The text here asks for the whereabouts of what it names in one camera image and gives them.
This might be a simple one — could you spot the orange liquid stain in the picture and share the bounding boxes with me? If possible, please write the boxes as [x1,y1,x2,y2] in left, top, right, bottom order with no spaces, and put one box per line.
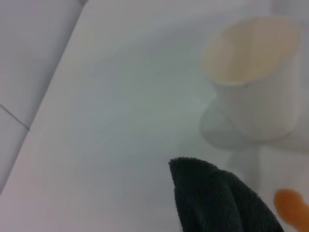
[274,188,309,232]

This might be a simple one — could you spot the white paper cup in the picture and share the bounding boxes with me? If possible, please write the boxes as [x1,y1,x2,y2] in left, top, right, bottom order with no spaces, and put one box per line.
[200,14,303,141]

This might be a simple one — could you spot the dark blue rag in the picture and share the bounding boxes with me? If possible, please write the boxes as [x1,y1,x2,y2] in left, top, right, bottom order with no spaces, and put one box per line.
[168,157,286,232]

